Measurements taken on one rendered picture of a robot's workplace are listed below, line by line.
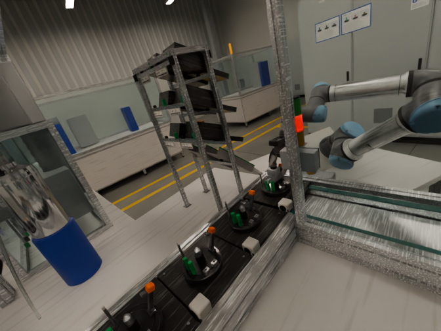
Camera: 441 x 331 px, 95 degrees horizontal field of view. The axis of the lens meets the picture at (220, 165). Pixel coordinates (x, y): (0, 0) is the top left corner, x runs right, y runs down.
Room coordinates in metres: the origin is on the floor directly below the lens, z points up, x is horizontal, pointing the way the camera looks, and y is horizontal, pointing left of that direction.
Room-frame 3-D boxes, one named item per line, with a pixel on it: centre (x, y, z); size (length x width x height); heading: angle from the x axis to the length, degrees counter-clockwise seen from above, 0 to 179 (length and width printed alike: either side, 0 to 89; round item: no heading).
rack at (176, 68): (1.04, 0.10, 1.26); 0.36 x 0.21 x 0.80; 40
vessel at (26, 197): (0.78, 0.77, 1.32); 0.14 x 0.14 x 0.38
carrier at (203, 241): (0.52, 0.15, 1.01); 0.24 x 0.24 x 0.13; 40
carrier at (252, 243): (0.67, -0.04, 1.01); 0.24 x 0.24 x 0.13; 40
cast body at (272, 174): (0.83, -0.23, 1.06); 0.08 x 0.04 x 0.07; 127
